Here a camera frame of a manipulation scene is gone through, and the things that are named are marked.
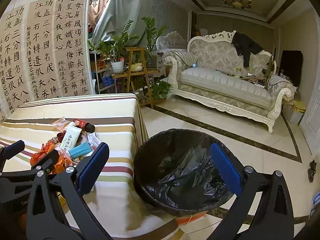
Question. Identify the light blue flat pack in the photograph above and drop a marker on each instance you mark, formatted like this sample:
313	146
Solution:
78	150

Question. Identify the tall plant in dark pot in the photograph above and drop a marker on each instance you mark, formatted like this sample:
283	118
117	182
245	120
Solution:
152	37

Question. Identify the black-lined trash bin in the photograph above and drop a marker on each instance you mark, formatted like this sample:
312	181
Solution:
175	170

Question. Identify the blue and white slippers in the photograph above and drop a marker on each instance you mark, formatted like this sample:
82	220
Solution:
315	205

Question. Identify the white panel door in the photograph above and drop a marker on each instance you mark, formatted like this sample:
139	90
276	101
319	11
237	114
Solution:
312	125

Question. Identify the striped tablecloth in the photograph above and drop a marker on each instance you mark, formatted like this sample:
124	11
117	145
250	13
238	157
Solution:
115	135

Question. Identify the black jacket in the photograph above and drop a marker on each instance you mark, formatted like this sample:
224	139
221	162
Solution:
246	46

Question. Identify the yellow plant bowl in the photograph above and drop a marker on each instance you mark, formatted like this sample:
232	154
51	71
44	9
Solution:
137	67

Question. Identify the pile of papers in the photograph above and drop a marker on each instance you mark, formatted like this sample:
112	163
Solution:
252	78

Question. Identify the ornate cream armchair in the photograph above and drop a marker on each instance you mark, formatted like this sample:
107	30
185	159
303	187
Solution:
172	41

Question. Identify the grey box with yellow papers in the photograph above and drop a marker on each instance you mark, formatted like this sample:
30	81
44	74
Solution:
296	111

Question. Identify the black cabinet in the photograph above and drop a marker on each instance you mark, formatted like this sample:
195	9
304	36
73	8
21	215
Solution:
291	67

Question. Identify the dark shoes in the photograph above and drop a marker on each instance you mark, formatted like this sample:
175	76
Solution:
312	171

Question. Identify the dark bottle with red label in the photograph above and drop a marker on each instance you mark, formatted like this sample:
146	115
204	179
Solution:
83	125

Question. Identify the calligraphy wall sheet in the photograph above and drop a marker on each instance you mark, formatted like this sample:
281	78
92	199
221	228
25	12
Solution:
72	42
13	62
42	50

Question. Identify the tall plant in white pot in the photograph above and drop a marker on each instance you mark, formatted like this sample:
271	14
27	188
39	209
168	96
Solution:
117	47

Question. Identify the white card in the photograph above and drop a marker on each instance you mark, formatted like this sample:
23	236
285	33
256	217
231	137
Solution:
71	138

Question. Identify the grey-green curtain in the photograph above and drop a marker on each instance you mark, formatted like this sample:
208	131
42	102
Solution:
120	10

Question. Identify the ornate cream sofa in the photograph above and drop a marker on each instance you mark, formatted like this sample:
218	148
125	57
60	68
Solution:
220	85

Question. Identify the striped sofa throw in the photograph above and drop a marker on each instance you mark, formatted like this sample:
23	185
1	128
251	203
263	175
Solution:
183	57

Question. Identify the orange snack wrapper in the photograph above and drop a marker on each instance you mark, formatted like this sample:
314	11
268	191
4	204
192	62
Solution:
64	161

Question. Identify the white metal rack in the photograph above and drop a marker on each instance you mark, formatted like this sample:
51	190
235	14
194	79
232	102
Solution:
96	80

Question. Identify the white and red sachet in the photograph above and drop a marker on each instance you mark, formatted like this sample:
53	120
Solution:
93	140

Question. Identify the wooden plant stand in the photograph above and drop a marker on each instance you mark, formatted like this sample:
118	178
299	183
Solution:
145	70

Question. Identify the red patterned wrapper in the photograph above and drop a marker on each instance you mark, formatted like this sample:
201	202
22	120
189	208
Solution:
57	140

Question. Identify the small leafy floor plant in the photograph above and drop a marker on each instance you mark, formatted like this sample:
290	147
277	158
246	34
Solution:
161	88

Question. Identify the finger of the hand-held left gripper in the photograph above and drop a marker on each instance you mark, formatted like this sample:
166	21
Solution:
14	148
48	160

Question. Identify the blue crate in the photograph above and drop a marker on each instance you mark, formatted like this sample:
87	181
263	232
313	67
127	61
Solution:
108	81

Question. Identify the crinkled orange-red wrapper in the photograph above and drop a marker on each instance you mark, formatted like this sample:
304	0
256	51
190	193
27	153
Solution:
40	155

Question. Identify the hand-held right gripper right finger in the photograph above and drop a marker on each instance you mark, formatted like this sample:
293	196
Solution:
226	170

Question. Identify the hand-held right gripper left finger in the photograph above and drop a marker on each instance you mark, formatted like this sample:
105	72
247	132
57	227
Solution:
96	165

